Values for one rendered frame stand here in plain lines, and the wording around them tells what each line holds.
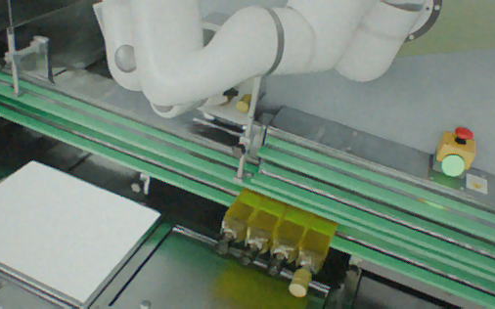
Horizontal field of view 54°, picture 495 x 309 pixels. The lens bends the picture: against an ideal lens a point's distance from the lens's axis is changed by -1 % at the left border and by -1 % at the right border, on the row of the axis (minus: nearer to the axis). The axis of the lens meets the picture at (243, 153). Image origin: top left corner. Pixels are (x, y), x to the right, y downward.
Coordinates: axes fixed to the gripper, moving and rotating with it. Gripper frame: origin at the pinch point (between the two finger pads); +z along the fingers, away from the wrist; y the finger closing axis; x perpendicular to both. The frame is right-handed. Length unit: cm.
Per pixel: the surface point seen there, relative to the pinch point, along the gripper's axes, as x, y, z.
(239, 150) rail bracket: -8.3, 14.2, -19.0
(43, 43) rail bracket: -1.7, -48.6, -5.1
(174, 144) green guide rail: -16.5, -5.8, -6.5
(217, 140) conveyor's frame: -13.5, 3.6, -2.3
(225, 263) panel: -37.2, 16.3, -16.1
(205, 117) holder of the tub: -11.0, -3.2, 4.6
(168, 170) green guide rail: -24.0, -6.3, -6.1
